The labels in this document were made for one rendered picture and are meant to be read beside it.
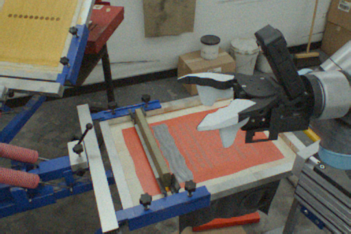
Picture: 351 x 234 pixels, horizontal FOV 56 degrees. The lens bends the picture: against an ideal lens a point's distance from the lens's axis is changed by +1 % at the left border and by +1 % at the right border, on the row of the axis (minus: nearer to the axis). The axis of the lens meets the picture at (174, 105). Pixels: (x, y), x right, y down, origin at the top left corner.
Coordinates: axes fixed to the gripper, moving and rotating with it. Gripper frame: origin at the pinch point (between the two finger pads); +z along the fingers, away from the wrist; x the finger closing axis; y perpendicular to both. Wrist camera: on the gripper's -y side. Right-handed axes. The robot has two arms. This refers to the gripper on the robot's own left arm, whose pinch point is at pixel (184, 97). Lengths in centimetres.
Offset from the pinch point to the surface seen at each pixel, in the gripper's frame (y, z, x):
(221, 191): 63, -21, 43
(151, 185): 66, 3, 53
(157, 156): 55, 0, 56
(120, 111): 55, 13, 95
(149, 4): 44, -18, 269
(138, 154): 63, 7, 70
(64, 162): 56, 35, 61
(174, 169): 64, -7, 59
